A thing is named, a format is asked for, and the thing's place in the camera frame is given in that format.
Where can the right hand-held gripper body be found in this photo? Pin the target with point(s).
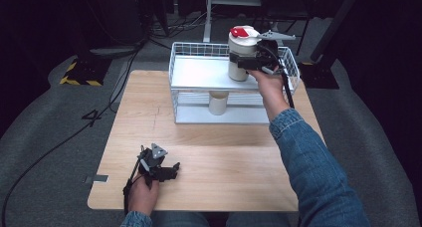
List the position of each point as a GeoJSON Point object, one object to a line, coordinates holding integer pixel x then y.
{"type": "Point", "coordinates": [268, 54]}

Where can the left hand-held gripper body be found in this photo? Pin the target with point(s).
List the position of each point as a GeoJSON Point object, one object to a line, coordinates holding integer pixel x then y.
{"type": "Point", "coordinates": [151, 162]}

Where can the white cup with red-tabbed lid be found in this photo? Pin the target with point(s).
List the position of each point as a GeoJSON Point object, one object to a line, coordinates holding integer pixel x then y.
{"type": "Point", "coordinates": [242, 49]}

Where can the white paper cup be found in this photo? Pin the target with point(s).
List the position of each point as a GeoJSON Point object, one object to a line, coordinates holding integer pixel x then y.
{"type": "Point", "coordinates": [218, 104]}

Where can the person's left hand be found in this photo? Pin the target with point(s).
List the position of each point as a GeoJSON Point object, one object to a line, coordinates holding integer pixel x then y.
{"type": "Point", "coordinates": [143, 197]}

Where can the person's right hand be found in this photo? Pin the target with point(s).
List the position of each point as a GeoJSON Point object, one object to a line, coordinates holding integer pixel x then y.
{"type": "Point", "coordinates": [272, 87]}

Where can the person's left leg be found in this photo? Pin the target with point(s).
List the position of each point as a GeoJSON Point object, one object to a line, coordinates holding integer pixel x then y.
{"type": "Point", "coordinates": [180, 221]}

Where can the person's leg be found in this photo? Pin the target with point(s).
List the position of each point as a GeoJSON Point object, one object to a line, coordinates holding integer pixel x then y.
{"type": "Point", "coordinates": [180, 221]}
{"type": "Point", "coordinates": [258, 221]}

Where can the black chair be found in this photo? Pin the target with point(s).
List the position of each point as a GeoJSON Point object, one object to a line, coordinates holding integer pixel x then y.
{"type": "Point", "coordinates": [292, 11]}

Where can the grey tape strip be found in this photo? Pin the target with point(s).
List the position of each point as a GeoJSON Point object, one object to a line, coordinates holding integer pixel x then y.
{"type": "Point", "coordinates": [99, 179]}

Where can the black stand base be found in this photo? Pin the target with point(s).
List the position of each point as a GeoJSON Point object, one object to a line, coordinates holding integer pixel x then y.
{"type": "Point", "coordinates": [319, 77]}

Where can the dark slanted pole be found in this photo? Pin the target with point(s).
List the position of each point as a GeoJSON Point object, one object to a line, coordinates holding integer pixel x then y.
{"type": "Point", "coordinates": [335, 23]}

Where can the person's right leg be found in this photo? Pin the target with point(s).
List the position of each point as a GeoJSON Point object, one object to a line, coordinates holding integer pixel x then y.
{"type": "Point", "coordinates": [258, 221]}

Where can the yellow-black striped stand base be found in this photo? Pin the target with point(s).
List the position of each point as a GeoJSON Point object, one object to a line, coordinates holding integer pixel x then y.
{"type": "Point", "coordinates": [83, 72]}

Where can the grey floor plate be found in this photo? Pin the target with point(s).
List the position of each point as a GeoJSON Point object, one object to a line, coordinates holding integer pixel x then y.
{"type": "Point", "coordinates": [114, 51]}

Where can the white desk frame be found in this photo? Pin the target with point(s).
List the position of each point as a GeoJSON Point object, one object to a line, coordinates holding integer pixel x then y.
{"type": "Point", "coordinates": [208, 18]}

